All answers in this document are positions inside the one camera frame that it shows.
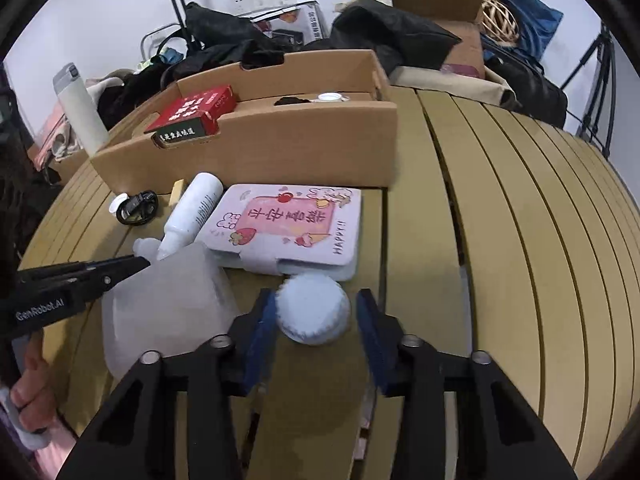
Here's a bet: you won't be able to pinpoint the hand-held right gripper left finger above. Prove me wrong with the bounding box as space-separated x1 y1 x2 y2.
57 287 281 480

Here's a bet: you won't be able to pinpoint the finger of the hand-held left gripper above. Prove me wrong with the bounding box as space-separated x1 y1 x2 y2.
15 254 152 292

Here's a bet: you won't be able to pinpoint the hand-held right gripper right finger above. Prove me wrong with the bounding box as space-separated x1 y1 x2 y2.
354 287 581 480

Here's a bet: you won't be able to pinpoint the translucent plastic jug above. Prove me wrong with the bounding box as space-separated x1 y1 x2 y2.
101 237 240 381

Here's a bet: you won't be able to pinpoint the black ring strap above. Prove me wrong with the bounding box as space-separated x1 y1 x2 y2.
116 190 160 226

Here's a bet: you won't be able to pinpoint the white plastic bottle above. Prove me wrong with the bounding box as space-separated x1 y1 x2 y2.
156 172 224 261

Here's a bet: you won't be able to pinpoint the cardboard tray box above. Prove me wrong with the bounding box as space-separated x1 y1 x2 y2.
90 49 399 196

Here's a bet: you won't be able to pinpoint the person's left hand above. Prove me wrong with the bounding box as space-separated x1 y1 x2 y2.
9 339 57 434

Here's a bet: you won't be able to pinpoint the pink printed box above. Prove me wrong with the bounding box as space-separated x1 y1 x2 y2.
196 184 362 281

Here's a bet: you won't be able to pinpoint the large cardboard box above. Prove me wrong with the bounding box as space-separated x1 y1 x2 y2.
27 145 92 184

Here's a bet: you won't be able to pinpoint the black clothes on cart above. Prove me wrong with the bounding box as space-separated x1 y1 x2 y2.
0 75 62 271

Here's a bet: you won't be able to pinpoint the pink jacket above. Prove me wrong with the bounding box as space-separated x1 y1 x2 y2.
30 420 77 480

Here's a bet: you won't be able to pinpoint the pink bag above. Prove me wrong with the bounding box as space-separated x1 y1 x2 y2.
32 110 77 171

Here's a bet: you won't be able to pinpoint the white thermos bottle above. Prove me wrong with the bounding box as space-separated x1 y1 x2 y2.
52 62 110 156

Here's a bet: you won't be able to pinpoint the red box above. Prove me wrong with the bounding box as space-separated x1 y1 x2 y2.
144 85 238 148

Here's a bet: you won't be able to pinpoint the cream clothes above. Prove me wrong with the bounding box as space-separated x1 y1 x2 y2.
85 70 137 97

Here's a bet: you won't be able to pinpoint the black clothes pile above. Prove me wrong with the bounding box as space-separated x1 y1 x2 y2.
96 42 288 126

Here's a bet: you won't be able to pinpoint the black bag on trolley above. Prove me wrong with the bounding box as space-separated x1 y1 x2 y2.
185 2 281 52

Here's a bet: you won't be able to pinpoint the beige tote bag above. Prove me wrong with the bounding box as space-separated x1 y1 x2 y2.
390 66 516 109

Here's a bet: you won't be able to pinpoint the black duffel bag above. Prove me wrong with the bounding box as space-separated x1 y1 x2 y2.
482 40 569 129

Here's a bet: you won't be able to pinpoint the black jacket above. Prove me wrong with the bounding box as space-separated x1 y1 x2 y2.
300 0 462 77

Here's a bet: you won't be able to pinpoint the white printed box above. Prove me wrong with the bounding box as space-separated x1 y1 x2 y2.
250 0 331 46

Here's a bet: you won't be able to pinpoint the khaki cloth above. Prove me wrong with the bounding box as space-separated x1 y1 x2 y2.
334 0 396 14

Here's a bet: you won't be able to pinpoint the wicker ball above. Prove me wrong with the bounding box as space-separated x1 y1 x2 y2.
480 0 521 43

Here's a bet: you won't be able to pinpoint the open brown cardboard box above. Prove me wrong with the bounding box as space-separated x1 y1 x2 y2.
390 0 487 79

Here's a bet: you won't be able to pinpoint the black tripod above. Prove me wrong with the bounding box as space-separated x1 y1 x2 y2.
560 22 619 161

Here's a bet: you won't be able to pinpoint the navy blue pillow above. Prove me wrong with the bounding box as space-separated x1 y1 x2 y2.
492 0 564 68

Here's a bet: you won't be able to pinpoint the white metal frame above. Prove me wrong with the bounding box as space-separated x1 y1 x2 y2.
141 22 189 61

